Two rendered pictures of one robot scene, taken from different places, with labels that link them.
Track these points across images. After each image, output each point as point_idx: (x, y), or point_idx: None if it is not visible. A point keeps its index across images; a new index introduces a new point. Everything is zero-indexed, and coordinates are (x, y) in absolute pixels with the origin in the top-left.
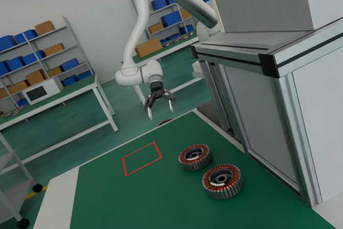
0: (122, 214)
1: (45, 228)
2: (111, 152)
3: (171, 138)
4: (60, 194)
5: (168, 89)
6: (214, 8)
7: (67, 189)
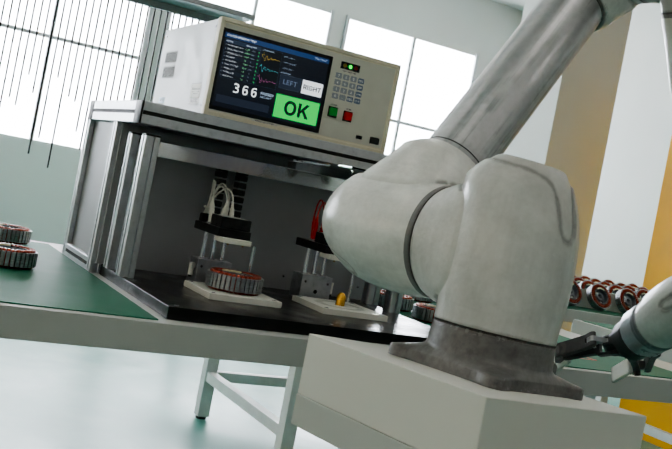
0: None
1: None
2: (648, 374)
3: None
4: (669, 367)
5: (586, 334)
6: (390, 118)
7: (664, 367)
